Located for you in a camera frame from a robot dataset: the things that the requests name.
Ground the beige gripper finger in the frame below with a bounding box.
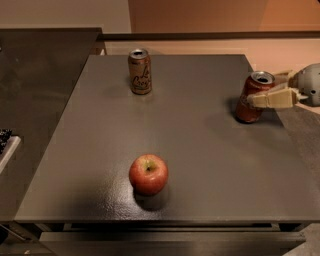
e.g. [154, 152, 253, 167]
[273, 70, 296, 85]
[247, 87, 303, 109]

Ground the red coke can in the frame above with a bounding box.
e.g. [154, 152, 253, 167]
[235, 71, 275, 124]

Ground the orange LaCroix can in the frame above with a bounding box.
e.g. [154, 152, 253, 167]
[128, 49, 152, 95]

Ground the red apple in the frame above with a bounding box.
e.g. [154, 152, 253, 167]
[129, 154, 168, 196]

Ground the dark side counter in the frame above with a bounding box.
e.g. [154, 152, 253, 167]
[0, 28, 101, 223]

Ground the white tray with black items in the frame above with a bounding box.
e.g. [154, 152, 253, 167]
[0, 135, 21, 174]

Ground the dark wall rail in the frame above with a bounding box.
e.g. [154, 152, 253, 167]
[96, 31, 320, 41]

